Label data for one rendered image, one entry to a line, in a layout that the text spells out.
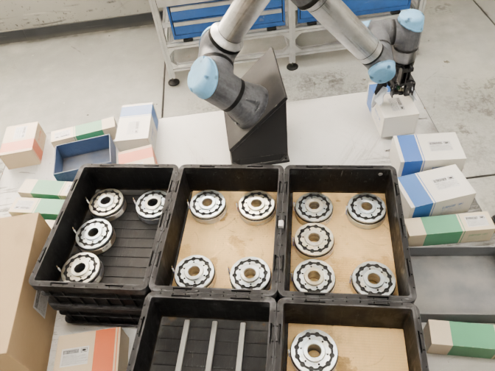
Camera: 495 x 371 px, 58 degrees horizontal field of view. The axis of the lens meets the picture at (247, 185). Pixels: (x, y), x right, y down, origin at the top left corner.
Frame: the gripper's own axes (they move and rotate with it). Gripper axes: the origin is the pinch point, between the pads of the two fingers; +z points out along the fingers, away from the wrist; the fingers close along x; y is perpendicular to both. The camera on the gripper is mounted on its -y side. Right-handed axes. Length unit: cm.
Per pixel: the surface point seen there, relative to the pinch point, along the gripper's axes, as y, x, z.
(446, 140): 22.1, 11.0, -1.0
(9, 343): 78, -112, -12
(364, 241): 59, -26, -5
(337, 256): 62, -33, -5
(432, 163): 29.9, 3.8, 0.5
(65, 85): -153, -177, 79
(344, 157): 15.5, -20.0, 8.0
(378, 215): 53, -20, -8
